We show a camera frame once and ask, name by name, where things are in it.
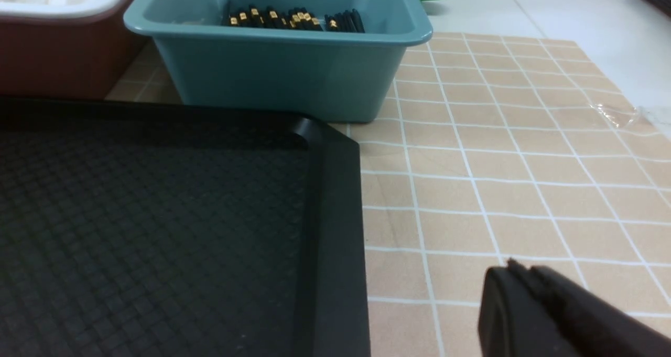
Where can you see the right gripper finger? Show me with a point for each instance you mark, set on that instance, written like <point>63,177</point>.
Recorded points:
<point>537,311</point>

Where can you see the pile of black chopsticks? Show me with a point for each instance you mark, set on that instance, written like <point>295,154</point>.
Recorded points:
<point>297,18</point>

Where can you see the white spoon tray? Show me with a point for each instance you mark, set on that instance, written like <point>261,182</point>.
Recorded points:
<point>65,49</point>

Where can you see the teal chopstick bin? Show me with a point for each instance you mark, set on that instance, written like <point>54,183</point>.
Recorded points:
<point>335,77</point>

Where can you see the black serving tray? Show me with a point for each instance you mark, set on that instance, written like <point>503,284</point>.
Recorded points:
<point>139,229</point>

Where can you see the beige grid tablecloth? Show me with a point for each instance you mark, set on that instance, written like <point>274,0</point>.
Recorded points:
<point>490,147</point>

